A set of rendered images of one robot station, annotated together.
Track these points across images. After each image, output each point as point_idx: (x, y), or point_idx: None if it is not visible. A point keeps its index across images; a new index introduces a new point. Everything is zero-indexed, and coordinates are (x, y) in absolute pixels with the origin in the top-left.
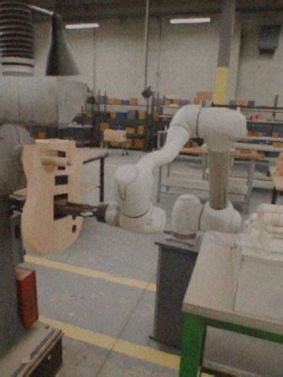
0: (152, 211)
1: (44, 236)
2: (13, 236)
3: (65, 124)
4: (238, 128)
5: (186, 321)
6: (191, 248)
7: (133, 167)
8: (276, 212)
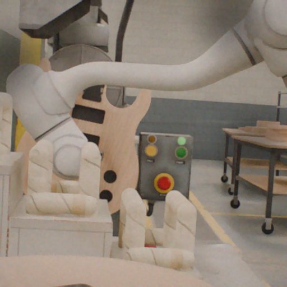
0: (58, 139)
1: None
2: (116, 218)
3: (31, 26)
4: (260, 16)
5: None
6: None
7: (22, 65)
8: None
